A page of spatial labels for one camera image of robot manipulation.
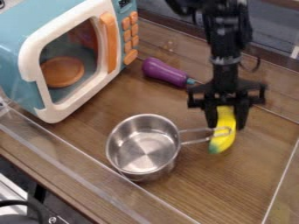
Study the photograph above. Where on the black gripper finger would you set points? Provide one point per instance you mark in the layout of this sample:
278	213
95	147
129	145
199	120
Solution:
242	113
211	114

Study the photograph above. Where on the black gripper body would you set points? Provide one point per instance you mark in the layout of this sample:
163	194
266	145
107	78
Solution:
226	89

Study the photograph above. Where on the yellow toy banana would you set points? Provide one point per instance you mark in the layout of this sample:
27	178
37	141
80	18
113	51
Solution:
224	131

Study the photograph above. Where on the silver metal pot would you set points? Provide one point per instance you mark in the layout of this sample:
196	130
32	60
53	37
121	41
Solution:
144	143

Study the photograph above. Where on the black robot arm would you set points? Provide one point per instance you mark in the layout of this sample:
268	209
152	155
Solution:
228	32

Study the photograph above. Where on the purple toy eggplant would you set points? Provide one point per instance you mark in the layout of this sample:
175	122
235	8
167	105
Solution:
156	69

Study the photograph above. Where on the clear acrylic right barrier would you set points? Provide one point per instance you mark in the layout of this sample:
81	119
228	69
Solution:
283	208

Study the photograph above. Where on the clear acrylic barrier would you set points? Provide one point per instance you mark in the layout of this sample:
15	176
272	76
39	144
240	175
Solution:
97	192
283	208

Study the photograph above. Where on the orange microwave turntable plate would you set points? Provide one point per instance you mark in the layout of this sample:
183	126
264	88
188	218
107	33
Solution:
61	71

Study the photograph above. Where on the blue white toy microwave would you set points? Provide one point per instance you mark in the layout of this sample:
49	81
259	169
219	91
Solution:
93	30

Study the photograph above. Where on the clear acrylic front barrier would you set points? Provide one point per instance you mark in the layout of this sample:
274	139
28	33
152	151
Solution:
97	192

